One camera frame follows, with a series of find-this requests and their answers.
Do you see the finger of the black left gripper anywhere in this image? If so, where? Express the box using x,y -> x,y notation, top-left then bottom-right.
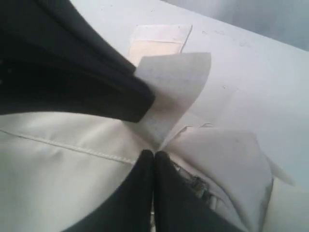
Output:
48,0 -> 136,72
0,31 -> 155,123

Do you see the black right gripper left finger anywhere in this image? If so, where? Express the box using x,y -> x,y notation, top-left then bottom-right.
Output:
64,150 -> 154,232

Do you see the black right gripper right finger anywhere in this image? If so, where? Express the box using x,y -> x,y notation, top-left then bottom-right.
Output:
154,151 -> 232,232

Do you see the beige fabric duffel bag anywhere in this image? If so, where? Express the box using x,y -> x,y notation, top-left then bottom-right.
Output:
0,24 -> 297,232

